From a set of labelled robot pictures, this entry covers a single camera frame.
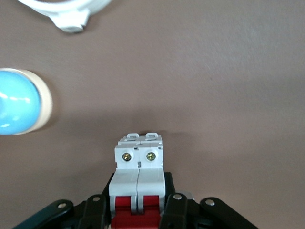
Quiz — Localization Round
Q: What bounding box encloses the small white arched bracket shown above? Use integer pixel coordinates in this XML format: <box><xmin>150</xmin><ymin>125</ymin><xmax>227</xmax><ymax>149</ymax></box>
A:
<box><xmin>16</xmin><ymin>0</ymin><xmax>113</xmax><ymax>34</ymax></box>

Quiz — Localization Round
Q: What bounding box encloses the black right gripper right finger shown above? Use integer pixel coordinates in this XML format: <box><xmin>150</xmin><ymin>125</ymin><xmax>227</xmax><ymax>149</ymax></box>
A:
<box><xmin>159</xmin><ymin>171</ymin><xmax>259</xmax><ymax>229</ymax></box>

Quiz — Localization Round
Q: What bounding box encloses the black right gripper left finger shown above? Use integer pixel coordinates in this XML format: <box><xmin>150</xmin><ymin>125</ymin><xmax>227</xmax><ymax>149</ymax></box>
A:
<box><xmin>14</xmin><ymin>172</ymin><xmax>115</xmax><ymax>229</ymax></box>

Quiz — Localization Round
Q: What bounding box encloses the grey circuit breaker red switch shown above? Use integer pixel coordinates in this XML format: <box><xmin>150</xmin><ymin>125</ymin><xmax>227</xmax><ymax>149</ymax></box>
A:
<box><xmin>108</xmin><ymin>132</ymin><xmax>167</xmax><ymax>229</ymax></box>

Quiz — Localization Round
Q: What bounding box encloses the blue dome beige base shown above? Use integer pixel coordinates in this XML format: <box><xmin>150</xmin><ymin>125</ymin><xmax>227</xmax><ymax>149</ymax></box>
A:
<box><xmin>0</xmin><ymin>68</ymin><xmax>53</xmax><ymax>136</ymax></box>

